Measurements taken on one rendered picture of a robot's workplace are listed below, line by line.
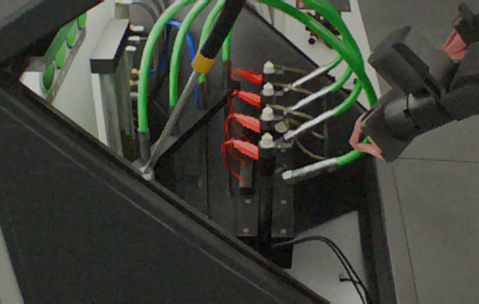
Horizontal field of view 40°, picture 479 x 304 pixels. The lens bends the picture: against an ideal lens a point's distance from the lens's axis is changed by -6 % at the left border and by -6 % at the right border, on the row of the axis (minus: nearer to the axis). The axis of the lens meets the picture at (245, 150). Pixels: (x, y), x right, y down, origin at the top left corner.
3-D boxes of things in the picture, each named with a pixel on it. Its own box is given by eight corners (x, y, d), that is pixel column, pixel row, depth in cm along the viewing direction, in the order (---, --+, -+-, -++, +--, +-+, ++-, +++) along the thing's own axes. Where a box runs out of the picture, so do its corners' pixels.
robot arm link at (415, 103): (461, 126, 78) (478, 94, 81) (423, 86, 77) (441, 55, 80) (425, 140, 84) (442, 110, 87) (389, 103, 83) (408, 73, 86)
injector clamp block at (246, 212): (289, 294, 128) (293, 236, 119) (236, 293, 128) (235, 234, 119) (289, 182, 155) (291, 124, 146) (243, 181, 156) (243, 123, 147)
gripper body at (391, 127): (355, 126, 88) (388, 110, 82) (396, 83, 93) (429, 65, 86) (385, 165, 89) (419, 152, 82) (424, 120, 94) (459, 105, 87)
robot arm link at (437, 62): (491, 107, 72) (508, 62, 77) (422, 32, 71) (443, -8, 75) (419, 144, 82) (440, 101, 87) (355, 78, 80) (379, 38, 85)
